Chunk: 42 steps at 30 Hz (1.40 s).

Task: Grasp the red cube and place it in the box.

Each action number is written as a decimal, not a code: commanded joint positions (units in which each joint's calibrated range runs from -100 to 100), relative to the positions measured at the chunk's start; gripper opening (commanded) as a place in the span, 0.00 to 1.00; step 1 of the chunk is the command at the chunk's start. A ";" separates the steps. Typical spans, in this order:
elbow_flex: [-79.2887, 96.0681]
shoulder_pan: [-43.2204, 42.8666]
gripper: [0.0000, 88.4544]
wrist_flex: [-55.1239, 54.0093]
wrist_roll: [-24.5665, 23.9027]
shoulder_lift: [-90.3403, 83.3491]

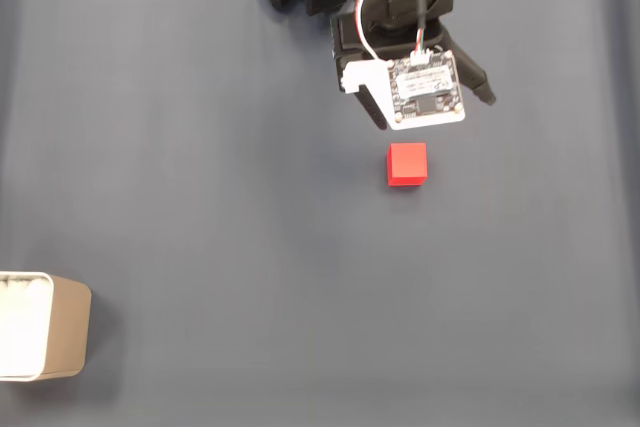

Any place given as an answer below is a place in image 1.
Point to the red cube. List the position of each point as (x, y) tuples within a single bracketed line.
[(407, 164)]

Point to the white and tan box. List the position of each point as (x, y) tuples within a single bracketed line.
[(65, 327)]

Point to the dark grey table mat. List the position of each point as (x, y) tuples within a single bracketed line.
[(225, 197)]

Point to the camera board on white mount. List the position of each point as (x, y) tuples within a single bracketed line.
[(425, 92)]

